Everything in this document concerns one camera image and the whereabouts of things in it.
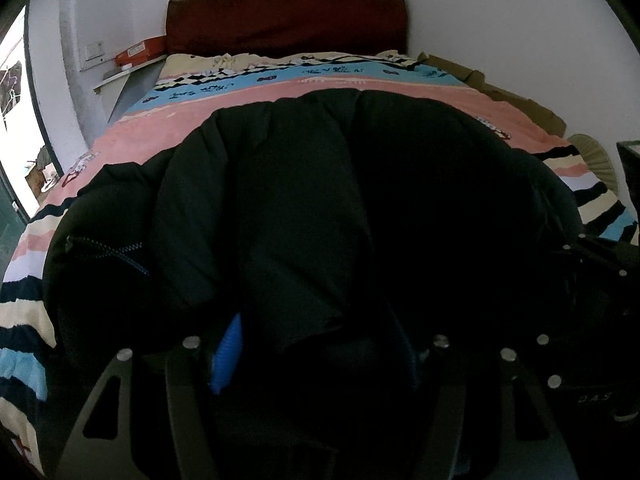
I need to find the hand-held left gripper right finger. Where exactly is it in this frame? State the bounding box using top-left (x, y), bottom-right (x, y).
top-left (400, 332), bottom-right (581, 480)

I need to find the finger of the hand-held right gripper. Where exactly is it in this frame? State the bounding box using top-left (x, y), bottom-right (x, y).
top-left (534, 310), bottom-right (640, 376)
top-left (560, 236), bottom-right (640, 311)

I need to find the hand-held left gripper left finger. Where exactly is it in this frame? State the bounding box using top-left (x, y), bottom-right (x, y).
top-left (55, 310), bottom-right (246, 480)

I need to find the black hooded jacket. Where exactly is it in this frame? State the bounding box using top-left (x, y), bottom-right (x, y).
top-left (42, 87), bottom-right (586, 480)

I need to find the dark box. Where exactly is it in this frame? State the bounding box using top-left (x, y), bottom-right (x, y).
top-left (616, 141), bottom-right (640, 182)

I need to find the pink cartoon printed blanket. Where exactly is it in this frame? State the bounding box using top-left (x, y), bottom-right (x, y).
top-left (0, 50), bottom-right (640, 476)

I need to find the green door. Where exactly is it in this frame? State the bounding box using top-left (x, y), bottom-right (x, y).
top-left (0, 180), bottom-right (32, 246)

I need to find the orange box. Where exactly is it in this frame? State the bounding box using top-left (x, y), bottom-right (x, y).
top-left (115, 35), bottom-right (167, 68)

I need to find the dark red bed headboard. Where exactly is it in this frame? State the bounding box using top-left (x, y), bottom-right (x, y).
top-left (166, 0), bottom-right (406, 59)

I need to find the white wall shelf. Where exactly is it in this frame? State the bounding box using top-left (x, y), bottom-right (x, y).
top-left (92, 55), bottom-right (169, 124)

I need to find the white wall switch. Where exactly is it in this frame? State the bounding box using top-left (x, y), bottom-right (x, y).
top-left (81, 40), bottom-right (106, 72)

